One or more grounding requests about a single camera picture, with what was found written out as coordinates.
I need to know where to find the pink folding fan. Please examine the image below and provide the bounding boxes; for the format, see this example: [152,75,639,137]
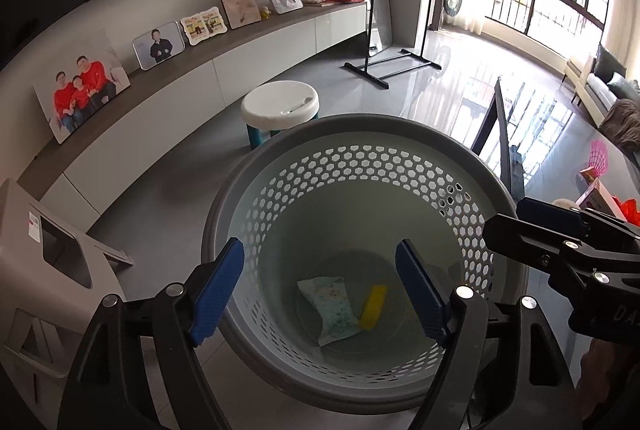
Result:
[580,139,608,182]

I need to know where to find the white stool with teal legs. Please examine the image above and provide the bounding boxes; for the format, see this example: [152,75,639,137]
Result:
[241,80,320,149]

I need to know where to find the family photo red shirts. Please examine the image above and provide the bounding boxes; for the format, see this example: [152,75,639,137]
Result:
[34,30,130,144]

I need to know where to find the brown blanket on sofa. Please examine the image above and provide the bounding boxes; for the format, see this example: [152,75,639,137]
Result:
[599,98,640,153]

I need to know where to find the beige baby photo panel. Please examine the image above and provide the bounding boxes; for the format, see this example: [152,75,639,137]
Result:
[221,0,262,30]

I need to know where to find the grey sofa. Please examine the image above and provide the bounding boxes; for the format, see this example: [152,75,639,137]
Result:
[562,44,639,131]

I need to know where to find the long white TV cabinet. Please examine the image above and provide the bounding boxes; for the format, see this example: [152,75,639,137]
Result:
[17,3,367,231]

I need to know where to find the grey perforated trash basket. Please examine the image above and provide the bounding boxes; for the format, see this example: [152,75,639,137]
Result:
[202,115,528,415]

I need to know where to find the scalloped white photo frame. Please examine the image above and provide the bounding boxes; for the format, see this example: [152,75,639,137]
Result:
[180,6,228,46]

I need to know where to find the right hand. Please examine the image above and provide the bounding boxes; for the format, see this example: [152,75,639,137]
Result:
[576,339,616,424]

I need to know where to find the framed portrait man in black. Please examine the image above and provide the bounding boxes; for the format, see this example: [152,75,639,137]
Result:
[132,21,186,71]

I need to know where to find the red plastic bag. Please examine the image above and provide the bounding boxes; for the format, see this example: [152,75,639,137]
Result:
[613,197,640,226]

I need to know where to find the leaning floor mirror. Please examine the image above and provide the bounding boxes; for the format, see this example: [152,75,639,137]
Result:
[369,0,421,57]

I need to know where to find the light blue snack wrapper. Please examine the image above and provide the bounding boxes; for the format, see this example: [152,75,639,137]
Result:
[297,276,360,346]

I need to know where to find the grey plastic step stool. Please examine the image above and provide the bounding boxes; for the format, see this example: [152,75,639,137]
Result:
[1,179,134,429]

